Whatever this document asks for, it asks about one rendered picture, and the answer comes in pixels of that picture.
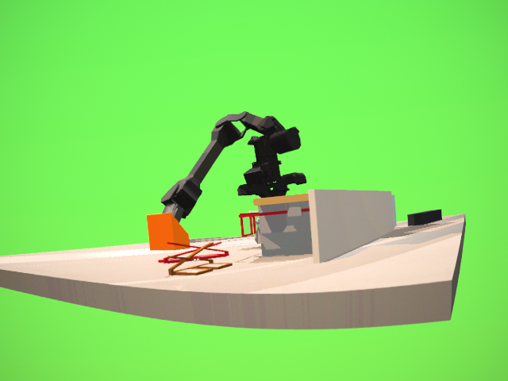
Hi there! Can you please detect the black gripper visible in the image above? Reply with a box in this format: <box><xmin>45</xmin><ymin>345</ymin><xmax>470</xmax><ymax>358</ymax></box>
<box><xmin>237</xmin><ymin>156</ymin><xmax>307</xmax><ymax>198</ymax></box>

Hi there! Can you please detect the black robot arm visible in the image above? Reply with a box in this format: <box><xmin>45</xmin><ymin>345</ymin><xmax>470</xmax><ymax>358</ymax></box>
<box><xmin>160</xmin><ymin>111</ymin><xmax>302</xmax><ymax>223</ymax></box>

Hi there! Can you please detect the grey flat panel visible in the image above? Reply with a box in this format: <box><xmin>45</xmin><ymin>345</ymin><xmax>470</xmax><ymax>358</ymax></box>
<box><xmin>308</xmin><ymin>189</ymin><xmax>394</xmax><ymax>264</ymax></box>

